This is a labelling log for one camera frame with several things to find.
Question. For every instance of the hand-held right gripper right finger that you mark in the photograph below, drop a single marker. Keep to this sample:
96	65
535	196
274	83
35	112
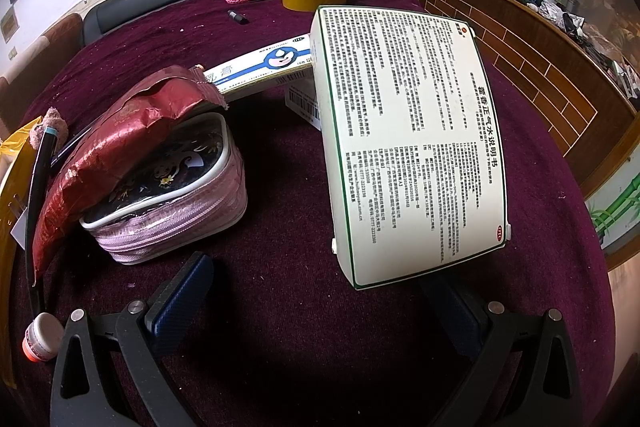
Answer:
462	322

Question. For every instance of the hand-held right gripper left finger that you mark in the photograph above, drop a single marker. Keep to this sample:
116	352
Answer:
176	302

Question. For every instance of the pink zipper pouch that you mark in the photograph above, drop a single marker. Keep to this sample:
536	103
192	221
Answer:
185	202

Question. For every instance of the small bottle with orange cap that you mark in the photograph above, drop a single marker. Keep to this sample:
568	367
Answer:
42	336

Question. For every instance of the red foil packet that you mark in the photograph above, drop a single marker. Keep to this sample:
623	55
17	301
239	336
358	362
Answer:
100	167

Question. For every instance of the black marker with blue cap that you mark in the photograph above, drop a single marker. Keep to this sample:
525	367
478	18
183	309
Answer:
36	197

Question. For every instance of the large white medicine box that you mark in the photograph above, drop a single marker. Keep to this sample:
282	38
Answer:
410	142

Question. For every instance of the yellow-rimmed white tray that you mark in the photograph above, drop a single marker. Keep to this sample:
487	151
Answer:
9	187

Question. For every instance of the pink fluffy pompom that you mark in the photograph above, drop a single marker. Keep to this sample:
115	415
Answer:
49	127

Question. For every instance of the maroon tablecloth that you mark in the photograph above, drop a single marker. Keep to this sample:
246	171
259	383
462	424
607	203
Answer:
280	317

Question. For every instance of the thin blue pen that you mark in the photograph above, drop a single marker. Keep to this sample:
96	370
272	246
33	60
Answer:
75	148

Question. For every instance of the white orange box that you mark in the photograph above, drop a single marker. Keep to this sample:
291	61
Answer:
265	62

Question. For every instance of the wooden cabinet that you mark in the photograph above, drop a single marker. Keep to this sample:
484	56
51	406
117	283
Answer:
515	57

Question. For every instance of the brown armchair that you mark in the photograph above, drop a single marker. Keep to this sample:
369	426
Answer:
45	57

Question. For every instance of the small black tube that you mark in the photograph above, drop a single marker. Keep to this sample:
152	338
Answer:
238	17

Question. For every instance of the clutter on cabinet counter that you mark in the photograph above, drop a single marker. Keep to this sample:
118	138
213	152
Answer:
565	12

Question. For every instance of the bamboo wall decoration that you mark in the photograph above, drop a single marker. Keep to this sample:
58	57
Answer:
617	212

